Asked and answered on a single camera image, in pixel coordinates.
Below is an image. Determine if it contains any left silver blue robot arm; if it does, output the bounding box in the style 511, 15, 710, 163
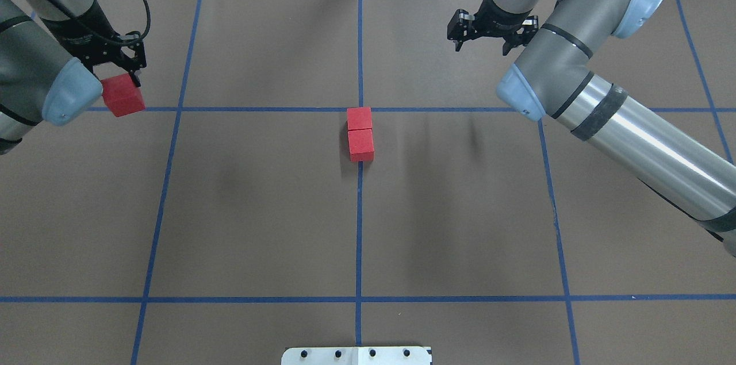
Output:
1, 0, 150, 155

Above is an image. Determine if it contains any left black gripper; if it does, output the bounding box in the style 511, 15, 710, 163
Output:
40, 6, 147, 87

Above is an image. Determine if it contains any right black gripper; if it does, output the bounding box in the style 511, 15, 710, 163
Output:
447, 0, 539, 56

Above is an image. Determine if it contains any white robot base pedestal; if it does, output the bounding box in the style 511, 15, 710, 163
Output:
281, 346, 433, 364

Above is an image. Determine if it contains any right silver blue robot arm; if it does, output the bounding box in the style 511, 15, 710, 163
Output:
447, 0, 735, 255

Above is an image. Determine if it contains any red block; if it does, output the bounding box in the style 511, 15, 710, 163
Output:
101, 74, 145, 118
347, 129, 375, 162
346, 107, 373, 132

